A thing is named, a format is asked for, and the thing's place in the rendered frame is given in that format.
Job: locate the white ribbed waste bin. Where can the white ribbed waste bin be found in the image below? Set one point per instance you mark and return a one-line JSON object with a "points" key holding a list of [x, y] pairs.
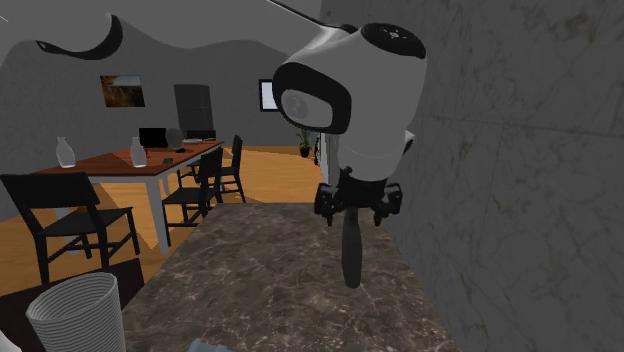
{"points": [[78, 317]]}

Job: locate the pale blue object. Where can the pale blue object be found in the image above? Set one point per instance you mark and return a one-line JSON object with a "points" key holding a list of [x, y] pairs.
{"points": [[207, 346]]}

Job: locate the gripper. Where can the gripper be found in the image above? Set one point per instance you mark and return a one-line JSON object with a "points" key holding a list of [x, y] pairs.
{"points": [[360, 191]]}

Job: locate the black dining chair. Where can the black dining chair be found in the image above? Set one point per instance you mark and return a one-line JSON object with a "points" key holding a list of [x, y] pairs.
{"points": [[48, 191], [188, 195], [237, 152]]}

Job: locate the brown dining table white legs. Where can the brown dining table white legs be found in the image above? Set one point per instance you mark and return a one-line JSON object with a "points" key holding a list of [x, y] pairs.
{"points": [[122, 166]]}

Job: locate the white rounded object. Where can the white rounded object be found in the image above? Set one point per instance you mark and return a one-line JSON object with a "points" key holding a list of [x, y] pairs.
{"points": [[7, 343]]}

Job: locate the green potted plant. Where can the green potted plant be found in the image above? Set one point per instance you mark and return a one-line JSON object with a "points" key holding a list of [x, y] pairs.
{"points": [[304, 140]]}

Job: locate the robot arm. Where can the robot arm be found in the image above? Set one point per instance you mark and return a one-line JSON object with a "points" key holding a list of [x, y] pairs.
{"points": [[370, 97]]}

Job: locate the brown wall picture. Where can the brown wall picture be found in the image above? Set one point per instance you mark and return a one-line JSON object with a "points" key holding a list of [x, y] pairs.
{"points": [[122, 91]]}

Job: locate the black framed window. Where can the black framed window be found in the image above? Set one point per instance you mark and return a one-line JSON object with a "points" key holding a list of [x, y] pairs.
{"points": [[267, 95]]}

